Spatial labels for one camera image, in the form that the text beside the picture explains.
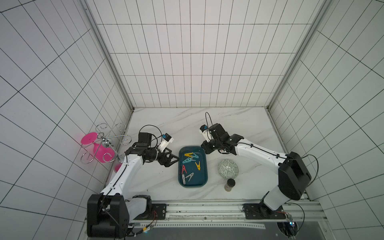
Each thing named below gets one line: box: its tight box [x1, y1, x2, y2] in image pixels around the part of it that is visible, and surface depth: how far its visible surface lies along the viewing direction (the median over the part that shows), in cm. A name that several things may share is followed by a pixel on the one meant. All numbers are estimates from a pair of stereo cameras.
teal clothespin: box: [182, 156, 199, 164], surface depth 92 cm
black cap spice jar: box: [224, 178, 236, 192], surface depth 75 cm
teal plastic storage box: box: [178, 146, 208, 188], surface depth 89 cm
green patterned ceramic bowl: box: [218, 159, 239, 180], surface depth 87 cm
